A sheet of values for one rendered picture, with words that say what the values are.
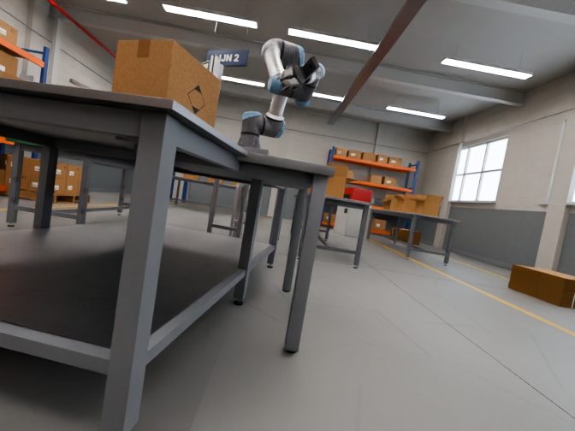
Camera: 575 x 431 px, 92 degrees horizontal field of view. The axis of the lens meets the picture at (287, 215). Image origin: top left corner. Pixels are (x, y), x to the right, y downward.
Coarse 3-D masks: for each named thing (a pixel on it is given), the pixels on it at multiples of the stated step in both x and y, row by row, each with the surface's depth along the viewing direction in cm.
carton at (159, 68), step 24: (120, 48) 98; (144, 48) 95; (168, 48) 92; (120, 72) 98; (144, 72) 95; (168, 72) 92; (192, 72) 102; (168, 96) 93; (192, 96) 104; (216, 96) 119
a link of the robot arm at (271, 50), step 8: (272, 40) 148; (280, 40) 150; (264, 48) 145; (272, 48) 144; (280, 48) 149; (264, 56) 146; (272, 56) 139; (272, 64) 136; (280, 64) 136; (272, 72) 133; (280, 72) 131; (272, 80) 125; (280, 80) 126; (272, 88) 126; (280, 88) 127; (288, 96) 131
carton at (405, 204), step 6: (396, 198) 581; (402, 198) 550; (408, 198) 548; (414, 198) 547; (402, 204) 553; (408, 204) 549; (414, 204) 549; (396, 210) 578; (402, 210) 550; (408, 210) 550
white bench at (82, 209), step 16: (16, 144) 252; (32, 144) 249; (16, 160) 253; (80, 160) 332; (96, 160) 266; (112, 160) 291; (16, 176) 254; (16, 192) 257; (80, 192) 257; (16, 208) 257; (32, 208) 257; (80, 208) 258; (96, 208) 326; (112, 208) 359; (128, 208) 398
